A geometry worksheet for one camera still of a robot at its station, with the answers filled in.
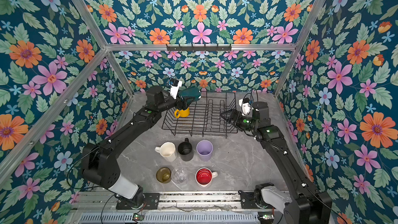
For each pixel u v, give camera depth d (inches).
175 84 26.9
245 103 26.7
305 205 14.5
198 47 36.1
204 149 33.8
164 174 32.0
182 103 28.2
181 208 28.7
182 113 39.4
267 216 27.7
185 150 34.7
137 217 27.7
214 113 41.3
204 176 31.8
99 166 17.2
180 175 32.1
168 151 33.6
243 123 25.1
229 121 25.3
